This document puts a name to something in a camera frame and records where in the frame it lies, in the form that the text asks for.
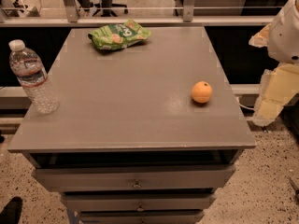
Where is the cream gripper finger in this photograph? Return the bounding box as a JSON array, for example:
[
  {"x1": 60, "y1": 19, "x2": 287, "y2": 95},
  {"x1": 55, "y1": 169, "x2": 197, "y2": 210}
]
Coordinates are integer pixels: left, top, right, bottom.
[
  {"x1": 249, "y1": 24, "x2": 271, "y2": 48},
  {"x1": 252, "y1": 63, "x2": 299, "y2": 126}
]

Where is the green rice chip bag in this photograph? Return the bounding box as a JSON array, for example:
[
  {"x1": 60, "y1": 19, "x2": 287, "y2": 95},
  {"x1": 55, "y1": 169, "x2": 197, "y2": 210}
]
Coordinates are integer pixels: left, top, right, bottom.
[{"x1": 88, "y1": 19, "x2": 151, "y2": 50}]

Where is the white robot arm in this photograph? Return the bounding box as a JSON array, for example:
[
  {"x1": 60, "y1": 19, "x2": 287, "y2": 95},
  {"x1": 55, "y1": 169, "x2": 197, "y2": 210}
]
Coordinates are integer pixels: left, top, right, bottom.
[{"x1": 249, "y1": 0, "x2": 299, "y2": 126}]

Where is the orange fruit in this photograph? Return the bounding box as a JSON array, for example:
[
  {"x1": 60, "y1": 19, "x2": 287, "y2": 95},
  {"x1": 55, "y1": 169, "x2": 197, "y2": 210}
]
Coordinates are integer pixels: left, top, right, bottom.
[{"x1": 192, "y1": 81, "x2": 212, "y2": 104}]

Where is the grey drawer cabinet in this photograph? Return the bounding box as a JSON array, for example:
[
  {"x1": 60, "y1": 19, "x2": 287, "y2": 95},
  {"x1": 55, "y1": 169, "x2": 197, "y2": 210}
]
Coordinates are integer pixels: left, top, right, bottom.
[{"x1": 9, "y1": 27, "x2": 255, "y2": 224}]

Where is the clear plastic water bottle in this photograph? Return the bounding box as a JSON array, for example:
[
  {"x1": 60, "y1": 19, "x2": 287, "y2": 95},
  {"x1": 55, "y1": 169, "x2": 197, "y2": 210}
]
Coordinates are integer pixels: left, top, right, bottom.
[{"x1": 8, "y1": 39, "x2": 60, "y2": 115}]

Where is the black shoe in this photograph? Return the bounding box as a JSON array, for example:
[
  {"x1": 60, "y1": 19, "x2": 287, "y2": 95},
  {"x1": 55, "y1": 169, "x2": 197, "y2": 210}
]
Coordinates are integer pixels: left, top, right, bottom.
[{"x1": 0, "y1": 197, "x2": 22, "y2": 224}]

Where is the white cable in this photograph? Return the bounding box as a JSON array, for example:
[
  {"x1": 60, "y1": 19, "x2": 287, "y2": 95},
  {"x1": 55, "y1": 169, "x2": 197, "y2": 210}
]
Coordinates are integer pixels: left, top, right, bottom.
[{"x1": 236, "y1": 97, "x2": 256, "y2": 112}]

